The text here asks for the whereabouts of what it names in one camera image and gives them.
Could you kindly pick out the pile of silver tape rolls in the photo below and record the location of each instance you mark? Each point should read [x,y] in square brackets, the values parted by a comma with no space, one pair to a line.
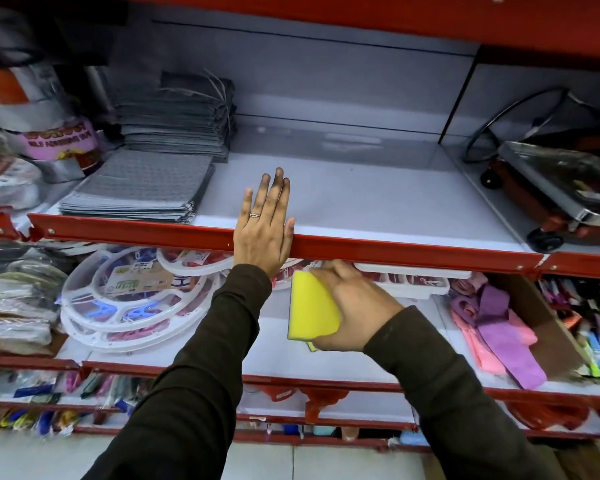
[25,109]

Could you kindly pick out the person's left little finger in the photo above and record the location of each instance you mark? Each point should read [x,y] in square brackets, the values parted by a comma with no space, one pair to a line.
[244,209]

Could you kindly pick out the white rectangular peg hanger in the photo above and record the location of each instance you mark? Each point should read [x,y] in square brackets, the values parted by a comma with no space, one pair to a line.
[410,282]

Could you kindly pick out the pile of colourful small packets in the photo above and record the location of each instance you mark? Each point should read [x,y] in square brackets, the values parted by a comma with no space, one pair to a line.
[587,324]

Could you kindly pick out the person's left middle finger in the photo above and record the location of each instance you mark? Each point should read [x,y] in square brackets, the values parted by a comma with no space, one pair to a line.
[275,194]

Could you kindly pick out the pile of clear plastic bags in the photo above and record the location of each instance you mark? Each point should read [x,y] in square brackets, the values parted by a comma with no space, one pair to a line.
[20,299]

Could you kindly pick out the pink labelled tape roll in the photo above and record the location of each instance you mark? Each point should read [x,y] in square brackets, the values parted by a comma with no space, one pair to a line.
[60,139]

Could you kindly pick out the tall stack of grey cloths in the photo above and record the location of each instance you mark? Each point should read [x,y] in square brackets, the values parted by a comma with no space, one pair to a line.
[180,119]

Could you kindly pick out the stack of white round peg hangers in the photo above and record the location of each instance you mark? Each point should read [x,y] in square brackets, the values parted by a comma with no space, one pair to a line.
[130,304]

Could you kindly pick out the flat stack of grey cloths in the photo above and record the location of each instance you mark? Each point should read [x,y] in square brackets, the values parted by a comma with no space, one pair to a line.
[140,187]

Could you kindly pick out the brown cardboard box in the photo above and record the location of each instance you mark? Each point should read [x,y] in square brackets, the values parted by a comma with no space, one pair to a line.
[545,324]

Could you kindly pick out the red metal shelf unit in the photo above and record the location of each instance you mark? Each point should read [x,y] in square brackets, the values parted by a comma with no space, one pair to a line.
[380,249]

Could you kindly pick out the red plastic hanger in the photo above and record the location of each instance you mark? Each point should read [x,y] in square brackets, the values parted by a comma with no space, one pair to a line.
[547,414]
[310,399]

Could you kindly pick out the person's left thumb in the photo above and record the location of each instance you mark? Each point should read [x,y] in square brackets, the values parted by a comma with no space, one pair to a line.
[289,234]

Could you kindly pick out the person's left hand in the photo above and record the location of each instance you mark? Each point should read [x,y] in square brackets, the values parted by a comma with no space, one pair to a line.
[261,242]

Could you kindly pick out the yellow sponge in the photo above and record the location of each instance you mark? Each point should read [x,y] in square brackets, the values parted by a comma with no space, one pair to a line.
[311,307]

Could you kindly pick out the person's right hand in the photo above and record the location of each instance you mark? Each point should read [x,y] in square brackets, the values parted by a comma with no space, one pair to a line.
[362,307]

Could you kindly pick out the person's left forearm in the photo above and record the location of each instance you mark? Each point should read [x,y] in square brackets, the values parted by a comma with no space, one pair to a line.
[195,389]

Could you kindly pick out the pink and purple cloths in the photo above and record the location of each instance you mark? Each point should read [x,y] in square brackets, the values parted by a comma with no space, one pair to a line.
[500,329]

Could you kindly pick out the person's right forearm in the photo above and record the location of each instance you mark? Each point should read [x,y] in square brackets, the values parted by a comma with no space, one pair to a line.
[455,399]

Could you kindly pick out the row of hanging packets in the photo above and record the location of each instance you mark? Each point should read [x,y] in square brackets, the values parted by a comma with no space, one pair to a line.
[55,394]

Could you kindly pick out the person's right fingers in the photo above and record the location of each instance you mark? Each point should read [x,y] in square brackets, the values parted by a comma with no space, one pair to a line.
[330,274]

